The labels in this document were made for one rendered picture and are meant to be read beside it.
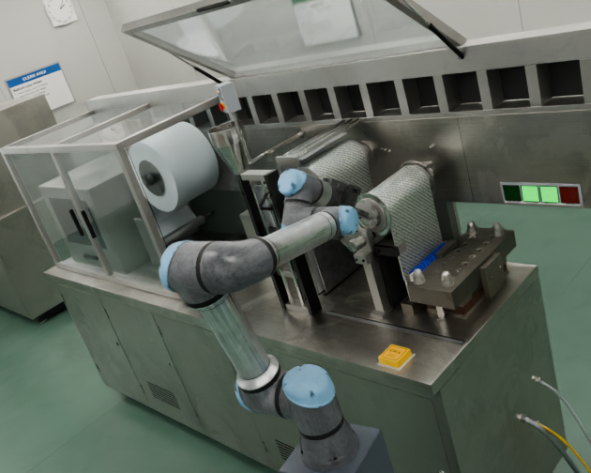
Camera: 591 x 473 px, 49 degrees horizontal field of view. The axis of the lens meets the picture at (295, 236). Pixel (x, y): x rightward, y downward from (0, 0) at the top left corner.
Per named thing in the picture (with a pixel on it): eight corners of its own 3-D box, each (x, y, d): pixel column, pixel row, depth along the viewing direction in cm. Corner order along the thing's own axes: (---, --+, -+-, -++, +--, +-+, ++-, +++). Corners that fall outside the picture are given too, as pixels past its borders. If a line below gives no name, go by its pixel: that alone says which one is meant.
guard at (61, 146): (54, 268, 355) (-5, 149, 329) (138, 221, 389) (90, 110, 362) (177, 301, 270) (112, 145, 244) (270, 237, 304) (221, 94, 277)
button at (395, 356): (379, 363, 191) (377, 357, 190) (393, 350, 195) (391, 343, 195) (399, 369, 186) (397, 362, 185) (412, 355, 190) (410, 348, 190)
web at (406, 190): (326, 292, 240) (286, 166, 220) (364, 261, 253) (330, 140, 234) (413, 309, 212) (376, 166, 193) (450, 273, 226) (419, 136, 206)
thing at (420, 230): (403, 279, 208) (390, 228, 201) (442, 244, 221) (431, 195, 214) (404, 280, 207) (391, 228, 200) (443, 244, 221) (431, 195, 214)
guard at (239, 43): (130, 30, 236) (130, 28, 236) (235, 75, 271) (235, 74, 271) (348, -31, 161) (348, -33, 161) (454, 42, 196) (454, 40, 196)
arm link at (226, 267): (234, 250, 129) (357, 194, 166) (194, 250, 135) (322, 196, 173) (245, 305, 131) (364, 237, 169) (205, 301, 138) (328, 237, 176)
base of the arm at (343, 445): (342, 477, 155) (331, 446, 151) (291, 465, 164) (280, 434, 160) (369, 433, 166) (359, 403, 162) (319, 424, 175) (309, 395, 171)
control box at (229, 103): (219, 114, 233) (210, 86, 229) (235, 107, 234) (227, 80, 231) (225, 115, 226) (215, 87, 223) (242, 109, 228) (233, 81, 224)
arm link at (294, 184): (273, 198, 175) (277, 167, 177) (301, 207, 183) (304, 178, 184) (294, 195, 170) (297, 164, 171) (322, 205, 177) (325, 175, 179)
